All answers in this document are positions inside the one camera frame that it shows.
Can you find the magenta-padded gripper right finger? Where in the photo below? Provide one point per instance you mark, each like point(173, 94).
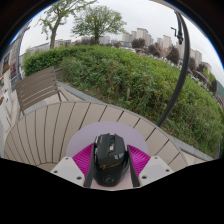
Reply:
point(151, 168)

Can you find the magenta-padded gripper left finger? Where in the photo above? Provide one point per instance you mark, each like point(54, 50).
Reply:
point(68, 170)

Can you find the black computer mouse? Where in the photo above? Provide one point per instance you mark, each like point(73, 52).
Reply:
point(110, 160)

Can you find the lilac mouse pad with wrist rest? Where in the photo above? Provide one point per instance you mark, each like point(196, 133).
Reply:
point(83, 136)

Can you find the brown slatted chair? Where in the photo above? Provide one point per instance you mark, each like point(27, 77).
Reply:
point(35, 88)

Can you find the dark curved parasol pole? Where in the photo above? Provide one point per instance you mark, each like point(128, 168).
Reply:
point(181, 76)

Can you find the group of apartment buildings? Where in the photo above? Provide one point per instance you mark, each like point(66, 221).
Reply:
point(141, 35)

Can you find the thin-trunked sparse tree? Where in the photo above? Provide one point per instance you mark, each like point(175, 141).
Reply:
point(53, 30)

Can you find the round leafy tree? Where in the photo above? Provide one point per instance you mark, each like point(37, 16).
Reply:
point(96, 21)

